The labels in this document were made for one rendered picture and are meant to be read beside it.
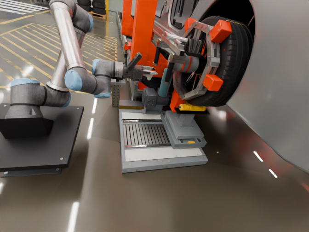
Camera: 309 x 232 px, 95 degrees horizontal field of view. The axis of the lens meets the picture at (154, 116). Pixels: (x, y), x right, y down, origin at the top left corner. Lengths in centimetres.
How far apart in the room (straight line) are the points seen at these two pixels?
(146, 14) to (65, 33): 75
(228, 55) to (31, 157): 133
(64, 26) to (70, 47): 14
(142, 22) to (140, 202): 147
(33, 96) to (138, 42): 95
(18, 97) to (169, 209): 128
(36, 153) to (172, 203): 101
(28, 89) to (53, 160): 49
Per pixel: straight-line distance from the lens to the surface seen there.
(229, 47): 102
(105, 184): 128
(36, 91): 125
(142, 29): 149
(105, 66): 88
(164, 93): 136
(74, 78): 76
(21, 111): 121
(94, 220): 121
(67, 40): 94
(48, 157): 112
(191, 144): 149
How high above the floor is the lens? 116
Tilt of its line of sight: 38 degrees down
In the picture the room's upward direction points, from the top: 15 degrees clockwise
